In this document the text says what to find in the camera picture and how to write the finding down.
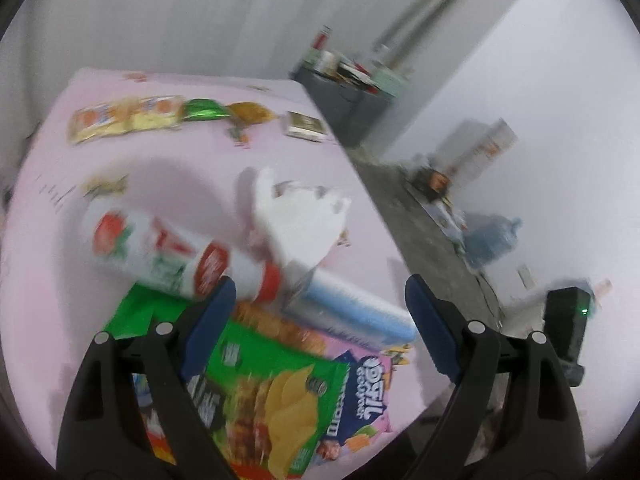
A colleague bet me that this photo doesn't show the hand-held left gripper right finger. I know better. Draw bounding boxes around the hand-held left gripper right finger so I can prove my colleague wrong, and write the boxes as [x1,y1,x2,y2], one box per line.
[400,274,587,480]

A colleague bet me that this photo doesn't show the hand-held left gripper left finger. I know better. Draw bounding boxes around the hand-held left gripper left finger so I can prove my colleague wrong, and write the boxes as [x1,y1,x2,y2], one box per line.
[56,276,238,480]

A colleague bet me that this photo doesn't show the blue white carton box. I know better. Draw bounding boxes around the blue white carton box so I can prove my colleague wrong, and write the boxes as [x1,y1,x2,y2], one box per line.
[285,267,418,348]

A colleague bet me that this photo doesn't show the green potato chip bag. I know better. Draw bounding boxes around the green potato chip bag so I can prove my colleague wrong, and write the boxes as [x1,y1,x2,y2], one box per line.
[102,282,351,478]

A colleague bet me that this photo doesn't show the pink snack bag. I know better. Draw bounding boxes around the pink snack bag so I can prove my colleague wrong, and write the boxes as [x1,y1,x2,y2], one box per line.
[310,330,416,466]

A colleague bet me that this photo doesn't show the white strawberry print bottle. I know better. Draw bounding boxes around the white strawberry print bottle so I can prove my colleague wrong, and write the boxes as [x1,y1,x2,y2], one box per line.
[80,197,283,303]

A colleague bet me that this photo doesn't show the white paper tissue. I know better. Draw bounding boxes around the white paper tissue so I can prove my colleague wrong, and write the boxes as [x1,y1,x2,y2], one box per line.
[247,167,352,271]

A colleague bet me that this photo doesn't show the large blue water jug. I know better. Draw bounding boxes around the large blue water jug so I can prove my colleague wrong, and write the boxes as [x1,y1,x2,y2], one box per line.
[462,215,523,268]

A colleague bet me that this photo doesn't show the dark orange printed box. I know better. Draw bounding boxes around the dark orange printed box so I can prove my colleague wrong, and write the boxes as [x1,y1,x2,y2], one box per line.
[410,167,451,196]

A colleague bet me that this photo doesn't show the pink printed table cover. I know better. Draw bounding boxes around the pink printed table cover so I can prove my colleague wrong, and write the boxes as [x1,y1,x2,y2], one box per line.
[0,66,451,471]

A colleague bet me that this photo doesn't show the white printed boards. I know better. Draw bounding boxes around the white printed boards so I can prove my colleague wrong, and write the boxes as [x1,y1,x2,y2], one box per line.
[435,117,518,181]

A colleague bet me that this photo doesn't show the green candy wrapper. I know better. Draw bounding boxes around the green candy wrapper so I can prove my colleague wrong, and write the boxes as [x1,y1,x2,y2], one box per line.
[182,99,228,122]

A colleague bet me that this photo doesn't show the brown candy wrapper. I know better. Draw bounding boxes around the brown candy wrapper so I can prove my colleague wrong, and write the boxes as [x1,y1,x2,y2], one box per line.
[227,102,278,127]

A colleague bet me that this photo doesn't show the cigarette box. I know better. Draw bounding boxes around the cigarette box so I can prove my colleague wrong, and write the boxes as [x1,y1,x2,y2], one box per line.
[285,112,328,143]

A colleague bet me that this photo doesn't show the strip of yellow snack packets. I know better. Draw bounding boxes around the strip of yellow snack packets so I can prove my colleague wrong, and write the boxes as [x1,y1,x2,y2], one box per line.
[70,95,183,146]

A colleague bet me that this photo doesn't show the grey cabinet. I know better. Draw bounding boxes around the grey cabinet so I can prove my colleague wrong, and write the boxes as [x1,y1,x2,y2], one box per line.
[292,67,396,148]

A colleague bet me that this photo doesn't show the pale green box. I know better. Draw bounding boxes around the pale green box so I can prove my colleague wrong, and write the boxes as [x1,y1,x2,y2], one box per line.
[372,67,413,96]

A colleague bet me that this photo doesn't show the grey curtain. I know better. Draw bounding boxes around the grey curtain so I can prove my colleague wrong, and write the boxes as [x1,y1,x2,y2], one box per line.
[0,0,551,91]

